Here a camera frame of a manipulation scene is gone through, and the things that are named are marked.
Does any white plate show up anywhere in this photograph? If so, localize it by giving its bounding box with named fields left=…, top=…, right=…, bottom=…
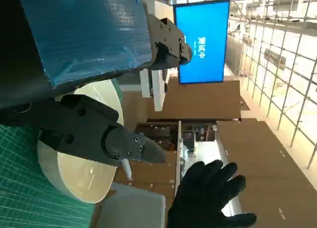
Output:
left=37, top=79, right=125, bottom=204

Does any green cutting mat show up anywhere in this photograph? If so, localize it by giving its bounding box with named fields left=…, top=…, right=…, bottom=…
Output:
left=0, top=124, right=96, bottom=228

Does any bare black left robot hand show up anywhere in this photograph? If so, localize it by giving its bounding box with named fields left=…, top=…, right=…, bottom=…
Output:
left=0, top=0, right=193, bottom=168

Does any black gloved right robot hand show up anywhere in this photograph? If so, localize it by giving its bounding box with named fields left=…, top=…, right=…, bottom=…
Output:
left=167, top=160, right=257, bottom=228

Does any monitor with blue screen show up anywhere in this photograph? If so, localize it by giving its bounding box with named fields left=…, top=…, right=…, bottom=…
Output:
left=172, top=0, right=231, bottom=85

